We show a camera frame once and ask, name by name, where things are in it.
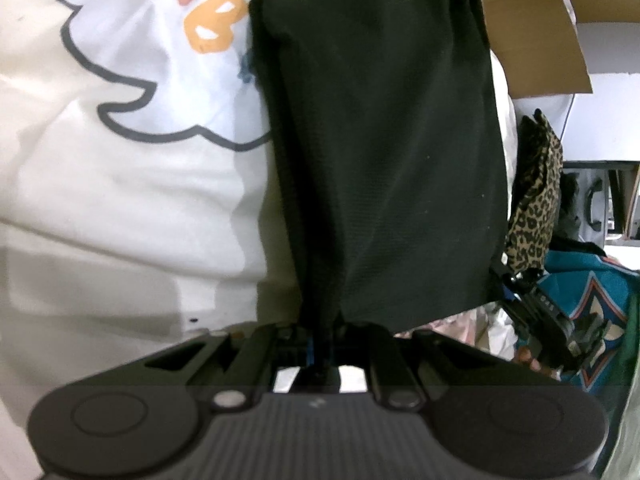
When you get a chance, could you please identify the black floral trim garment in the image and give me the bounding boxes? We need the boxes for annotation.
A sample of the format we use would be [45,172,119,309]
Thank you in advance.
[250,0,508,333]

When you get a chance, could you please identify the teal patterned cloth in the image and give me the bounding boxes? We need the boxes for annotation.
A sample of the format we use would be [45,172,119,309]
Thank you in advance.
[538,250,639,405]

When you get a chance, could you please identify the leopard print cloth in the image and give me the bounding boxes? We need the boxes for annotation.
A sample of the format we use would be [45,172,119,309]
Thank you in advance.
[506,108,563,274]

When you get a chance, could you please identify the white printed bed sheet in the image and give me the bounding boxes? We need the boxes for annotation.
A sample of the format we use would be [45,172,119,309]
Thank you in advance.
[0,0,522,480]

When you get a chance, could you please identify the brown cardboard box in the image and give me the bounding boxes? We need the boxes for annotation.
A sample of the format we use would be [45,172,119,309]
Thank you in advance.
[470,0,596,101]

